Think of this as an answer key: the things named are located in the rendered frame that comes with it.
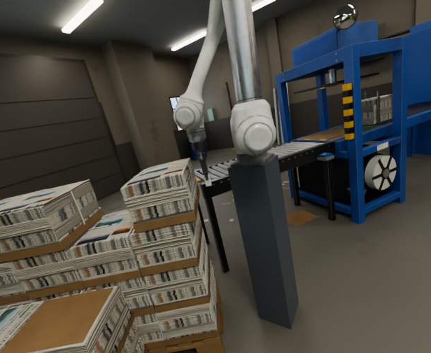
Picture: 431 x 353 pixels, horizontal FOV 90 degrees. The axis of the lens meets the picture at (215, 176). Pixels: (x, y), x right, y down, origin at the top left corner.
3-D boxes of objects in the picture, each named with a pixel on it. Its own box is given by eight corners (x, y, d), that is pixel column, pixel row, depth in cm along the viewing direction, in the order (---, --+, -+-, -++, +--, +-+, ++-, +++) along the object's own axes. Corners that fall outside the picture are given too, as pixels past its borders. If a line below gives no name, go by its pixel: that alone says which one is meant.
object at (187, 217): (196, 220, 98) (194, 211, 97) (136, 233, 99) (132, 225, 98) (198, 206, 113) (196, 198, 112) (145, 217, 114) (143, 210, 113)
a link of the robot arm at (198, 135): (185, 132, 100) (188, 144, 102) (204, 127, 100) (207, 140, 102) (187, 130, 109) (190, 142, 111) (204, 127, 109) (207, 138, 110)
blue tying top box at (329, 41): (341, 50, 182) (340, 23, 177) (292, 69, 237) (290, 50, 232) (378, 44, 196) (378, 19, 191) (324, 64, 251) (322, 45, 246)
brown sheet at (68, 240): (63, 250, 98) (59, 242, 97) (5, 262, 100) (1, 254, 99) (104, 213, 135) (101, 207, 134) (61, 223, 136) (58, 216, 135)
